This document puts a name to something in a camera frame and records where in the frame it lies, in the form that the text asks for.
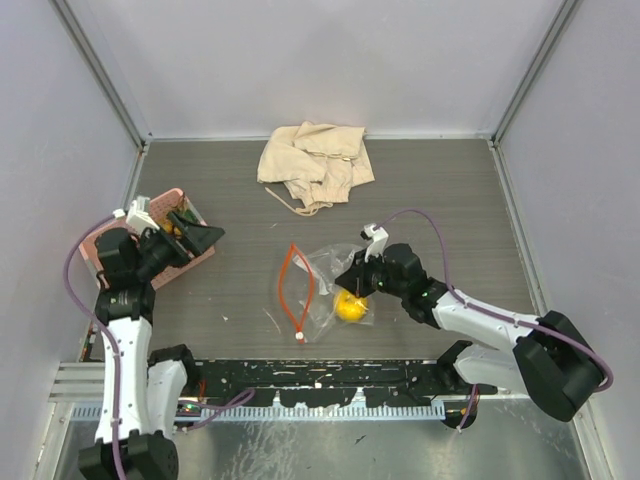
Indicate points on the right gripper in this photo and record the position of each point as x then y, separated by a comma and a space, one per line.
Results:
354, 279

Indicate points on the beige cloth drawstring bag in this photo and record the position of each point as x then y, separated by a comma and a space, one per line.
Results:
314, 166

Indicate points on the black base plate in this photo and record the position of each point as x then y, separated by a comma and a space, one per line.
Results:
323, 383

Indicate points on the fake lemon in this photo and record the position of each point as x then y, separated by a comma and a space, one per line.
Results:
349, 307

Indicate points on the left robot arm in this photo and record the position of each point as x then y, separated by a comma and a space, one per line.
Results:
141, 387

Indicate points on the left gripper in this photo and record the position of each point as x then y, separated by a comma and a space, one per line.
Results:
199, 237

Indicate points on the pink plastic basket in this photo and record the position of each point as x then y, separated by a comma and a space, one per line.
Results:
111, 250

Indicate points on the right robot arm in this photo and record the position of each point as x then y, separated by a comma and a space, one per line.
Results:
545, 358

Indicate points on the clear zip top bag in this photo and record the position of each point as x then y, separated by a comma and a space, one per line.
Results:
306, 288

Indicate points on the aluminium frame rail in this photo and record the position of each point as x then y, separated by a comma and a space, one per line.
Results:
81, 381

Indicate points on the grey slotted cable duct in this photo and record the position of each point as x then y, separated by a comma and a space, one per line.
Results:
356, 411

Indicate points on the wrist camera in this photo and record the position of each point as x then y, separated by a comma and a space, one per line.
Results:
377, 238
137, 216

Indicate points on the fake brown longan bunch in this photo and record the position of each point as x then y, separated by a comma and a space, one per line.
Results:
176, 214

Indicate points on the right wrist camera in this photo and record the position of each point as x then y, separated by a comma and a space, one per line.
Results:
377, 238

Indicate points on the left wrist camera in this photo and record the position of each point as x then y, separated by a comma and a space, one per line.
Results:
137, 216

